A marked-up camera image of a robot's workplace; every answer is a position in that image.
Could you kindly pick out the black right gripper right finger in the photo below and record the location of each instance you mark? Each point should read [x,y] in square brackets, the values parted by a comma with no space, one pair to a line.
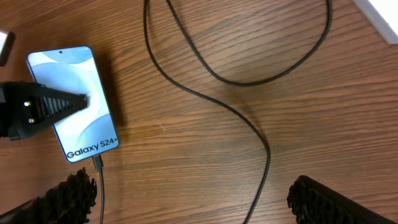
[314,203]

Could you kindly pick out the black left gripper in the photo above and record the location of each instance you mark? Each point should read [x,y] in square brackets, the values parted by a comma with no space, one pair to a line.
[28,108]

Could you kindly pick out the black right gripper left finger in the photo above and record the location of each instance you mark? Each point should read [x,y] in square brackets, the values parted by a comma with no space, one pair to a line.
[69,202]

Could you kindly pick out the black smartphone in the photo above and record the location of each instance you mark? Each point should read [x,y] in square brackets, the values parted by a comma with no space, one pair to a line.
[86,127]

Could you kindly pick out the white power strip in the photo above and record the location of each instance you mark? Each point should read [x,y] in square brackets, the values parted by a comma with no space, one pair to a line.
[382,14]

